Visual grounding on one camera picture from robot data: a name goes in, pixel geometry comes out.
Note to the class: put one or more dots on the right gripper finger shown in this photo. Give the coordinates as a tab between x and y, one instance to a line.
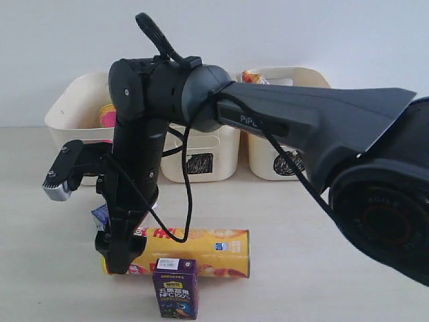
137	246
115	251

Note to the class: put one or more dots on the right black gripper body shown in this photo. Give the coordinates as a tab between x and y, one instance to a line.
129	198

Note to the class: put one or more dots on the yellow Lay's chip can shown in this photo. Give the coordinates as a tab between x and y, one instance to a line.
221	253

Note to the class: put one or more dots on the pink Lay's chip can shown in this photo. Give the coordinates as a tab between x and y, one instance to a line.
107	116

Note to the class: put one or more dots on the orange snack bag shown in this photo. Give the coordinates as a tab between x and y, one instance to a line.
253	78

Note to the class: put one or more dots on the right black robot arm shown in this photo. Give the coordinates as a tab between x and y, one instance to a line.
367	147

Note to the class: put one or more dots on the blue white milk carton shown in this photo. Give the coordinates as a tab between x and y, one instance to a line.
100	216

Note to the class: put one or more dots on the purple juice carton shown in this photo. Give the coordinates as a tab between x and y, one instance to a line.
176	286

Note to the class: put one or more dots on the middle cream bin, square mark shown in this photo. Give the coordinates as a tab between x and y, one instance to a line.
211	156

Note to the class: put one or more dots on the left cream bin, triangle mark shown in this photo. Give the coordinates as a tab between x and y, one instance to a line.
74	116

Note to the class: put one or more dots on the right cream bin, circle mark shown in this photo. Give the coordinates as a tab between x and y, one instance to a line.
264	160

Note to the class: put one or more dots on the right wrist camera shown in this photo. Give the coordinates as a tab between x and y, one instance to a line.
75	160

